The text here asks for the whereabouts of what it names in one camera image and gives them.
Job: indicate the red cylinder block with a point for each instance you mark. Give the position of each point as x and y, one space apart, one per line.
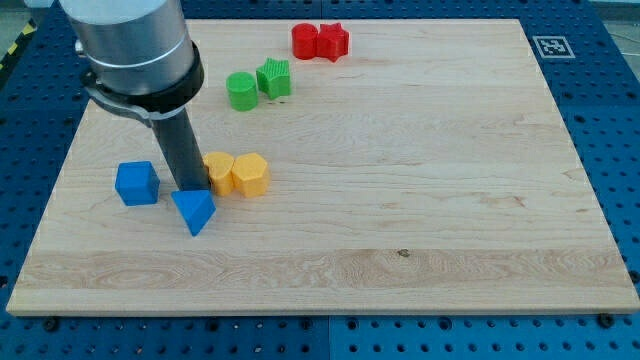
304 41

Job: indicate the blue cube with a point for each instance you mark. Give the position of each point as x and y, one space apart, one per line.
137 183

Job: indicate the white fiducial marker tag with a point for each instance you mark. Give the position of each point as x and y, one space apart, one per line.
553 47

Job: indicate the yellow hexagon block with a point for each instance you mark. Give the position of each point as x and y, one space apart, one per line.
251 175

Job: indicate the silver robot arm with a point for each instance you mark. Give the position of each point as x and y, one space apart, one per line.
144 65

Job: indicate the red star block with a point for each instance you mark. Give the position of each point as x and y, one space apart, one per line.
332 42

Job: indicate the green star block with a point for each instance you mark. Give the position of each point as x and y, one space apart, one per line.
273 78

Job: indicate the blue triangle block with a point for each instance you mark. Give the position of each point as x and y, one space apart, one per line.
196 207

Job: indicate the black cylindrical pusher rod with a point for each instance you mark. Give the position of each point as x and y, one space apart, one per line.
179 146

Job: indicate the wooden board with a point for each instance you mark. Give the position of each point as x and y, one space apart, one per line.
428 172

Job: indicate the green cylinder block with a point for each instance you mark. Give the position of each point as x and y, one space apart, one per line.
242 91

